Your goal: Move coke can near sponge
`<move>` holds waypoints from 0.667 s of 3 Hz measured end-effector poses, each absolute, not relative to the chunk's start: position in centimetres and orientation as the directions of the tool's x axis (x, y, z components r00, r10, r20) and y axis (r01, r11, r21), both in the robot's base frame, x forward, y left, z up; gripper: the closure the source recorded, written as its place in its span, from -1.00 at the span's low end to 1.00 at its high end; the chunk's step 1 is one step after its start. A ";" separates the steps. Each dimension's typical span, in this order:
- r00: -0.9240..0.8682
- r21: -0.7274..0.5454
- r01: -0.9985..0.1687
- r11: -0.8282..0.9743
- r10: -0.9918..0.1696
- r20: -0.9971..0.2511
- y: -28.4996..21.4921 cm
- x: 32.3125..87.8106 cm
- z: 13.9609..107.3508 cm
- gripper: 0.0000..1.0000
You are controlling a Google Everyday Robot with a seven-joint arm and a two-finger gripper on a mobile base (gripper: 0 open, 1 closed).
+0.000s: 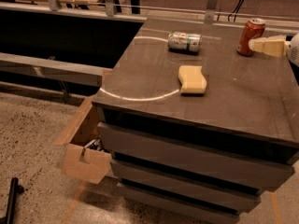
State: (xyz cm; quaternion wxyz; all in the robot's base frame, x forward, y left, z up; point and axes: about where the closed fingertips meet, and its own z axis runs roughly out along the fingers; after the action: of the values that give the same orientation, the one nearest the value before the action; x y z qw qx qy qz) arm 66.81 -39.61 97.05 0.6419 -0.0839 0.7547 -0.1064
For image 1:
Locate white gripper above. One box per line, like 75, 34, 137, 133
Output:
249, 34, 299, 67

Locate red coke can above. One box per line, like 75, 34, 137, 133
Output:
237, 18, 265, 56

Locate silver green soda can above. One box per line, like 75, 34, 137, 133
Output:
168, 32, 202, 53

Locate yellow sponge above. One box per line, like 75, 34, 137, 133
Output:
178, 65, 207, 94

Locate grey drawer cabinet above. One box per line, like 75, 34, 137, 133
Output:
92, 16, 299, 224

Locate top grey drawer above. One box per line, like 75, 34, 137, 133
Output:
98, 122, 294, 195

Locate grey drawer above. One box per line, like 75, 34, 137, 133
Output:
117, 183, 239, 224
98, 122, 294, 195
111, 160, 261, 214

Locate bottom grey drawer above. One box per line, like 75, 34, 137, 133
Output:
117, 183, 239, 224

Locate middle grey drawer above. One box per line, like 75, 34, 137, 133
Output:
111, 160, 261, 214

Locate open cardboard box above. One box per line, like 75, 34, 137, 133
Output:
53, 96, 111, 184

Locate black pole on floor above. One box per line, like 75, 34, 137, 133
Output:
0, 177, 24, 224

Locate black hanging cables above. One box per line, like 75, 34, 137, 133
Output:
226, 0, 250, 22

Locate metal railing frame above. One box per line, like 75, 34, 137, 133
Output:
0, 0, 299, 89

